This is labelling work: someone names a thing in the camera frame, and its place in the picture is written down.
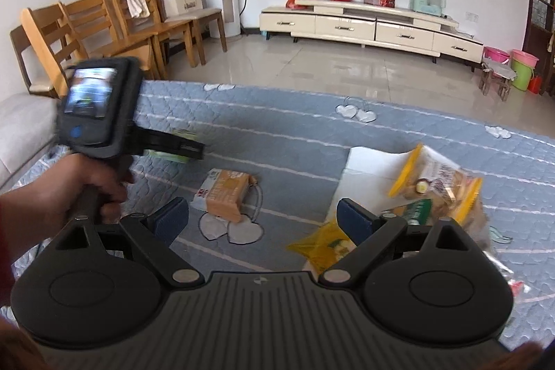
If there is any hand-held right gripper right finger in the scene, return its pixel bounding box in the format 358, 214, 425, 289
318, 197, 494, 289

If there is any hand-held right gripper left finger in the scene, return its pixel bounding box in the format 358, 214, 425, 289
38, 197, 205, 290

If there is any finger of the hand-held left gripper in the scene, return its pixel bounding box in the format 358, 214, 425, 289
136, 128, 206, 161

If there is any green white snack packet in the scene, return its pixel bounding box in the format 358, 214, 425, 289
145, 129, 205, 163

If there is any yellow cake packet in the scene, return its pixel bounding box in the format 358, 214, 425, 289
287, 218, 361, 267

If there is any white cardboard box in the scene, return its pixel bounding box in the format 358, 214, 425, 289
323, 145, 490, 267

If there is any green-edged biscuit packet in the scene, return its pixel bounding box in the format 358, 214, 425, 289
381, 198, 435, 226

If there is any yellow-edged pastry packet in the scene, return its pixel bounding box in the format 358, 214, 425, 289
388, 143, 485, 233

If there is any clear sliced bread packet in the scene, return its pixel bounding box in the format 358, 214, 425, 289
451, 188, 528, 298

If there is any person's left forearm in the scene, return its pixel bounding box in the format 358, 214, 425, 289
0, 186, 18, 301

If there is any person's left hand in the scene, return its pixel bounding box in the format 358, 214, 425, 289
15, 153, 136, 272

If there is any red label cracker packet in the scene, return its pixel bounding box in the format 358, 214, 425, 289
191, 168, 259, 224

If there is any light wooden chair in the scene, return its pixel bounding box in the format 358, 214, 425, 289
21, 6, 87, 98
108, 0, 207, 68
58, 0, 157, 80

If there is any grey sofa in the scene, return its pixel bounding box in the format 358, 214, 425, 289
0, 93, 60, 194

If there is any white towel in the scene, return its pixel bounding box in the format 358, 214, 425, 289
121, 0, 151, 19

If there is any white box on chair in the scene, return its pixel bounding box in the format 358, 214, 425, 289
162, 0, 204, 22

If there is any cream TV cabinet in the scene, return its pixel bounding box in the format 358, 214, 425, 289
259, 0, 485, 72

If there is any small wooden stool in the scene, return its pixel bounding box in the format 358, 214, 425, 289
479, 58, 515, 101

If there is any pink basin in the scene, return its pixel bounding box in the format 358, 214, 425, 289
483, 46, 512, 66

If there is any green bucket pink lid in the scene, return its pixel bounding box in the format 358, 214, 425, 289
511, 49, 541, 92

